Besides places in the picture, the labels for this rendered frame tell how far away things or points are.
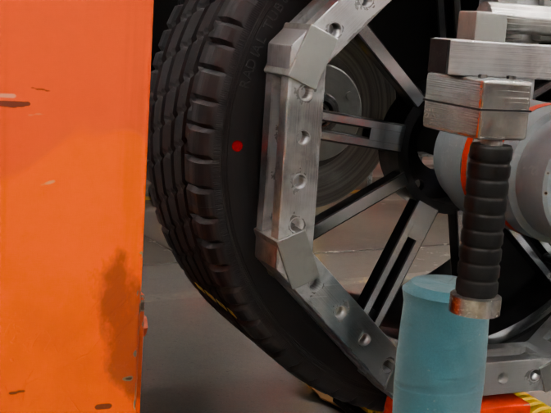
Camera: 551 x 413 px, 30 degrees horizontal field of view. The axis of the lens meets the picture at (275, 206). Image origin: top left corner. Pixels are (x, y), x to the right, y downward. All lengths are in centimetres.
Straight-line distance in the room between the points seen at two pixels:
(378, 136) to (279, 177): 19
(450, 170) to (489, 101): 27
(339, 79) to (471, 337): 67
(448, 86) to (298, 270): 27
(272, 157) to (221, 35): 14
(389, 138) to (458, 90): 32
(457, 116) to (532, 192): 16
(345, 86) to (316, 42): 58
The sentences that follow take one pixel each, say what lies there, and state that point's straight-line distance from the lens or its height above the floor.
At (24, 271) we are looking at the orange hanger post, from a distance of 88.
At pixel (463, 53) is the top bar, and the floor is 97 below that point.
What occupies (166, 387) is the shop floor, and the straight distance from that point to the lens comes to 281.
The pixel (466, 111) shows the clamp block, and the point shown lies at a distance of 87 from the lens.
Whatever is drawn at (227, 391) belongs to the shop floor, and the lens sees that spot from 279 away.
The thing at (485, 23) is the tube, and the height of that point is 99.
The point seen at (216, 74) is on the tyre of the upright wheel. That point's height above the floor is 93.
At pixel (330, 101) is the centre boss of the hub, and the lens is 157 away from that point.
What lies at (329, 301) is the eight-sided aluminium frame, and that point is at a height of 70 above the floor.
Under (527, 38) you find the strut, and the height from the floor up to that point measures 98.
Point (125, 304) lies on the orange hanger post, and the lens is 90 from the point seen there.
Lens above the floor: 99
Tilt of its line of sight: 10 degrees down
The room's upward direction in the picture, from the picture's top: 4 degrees clockwise
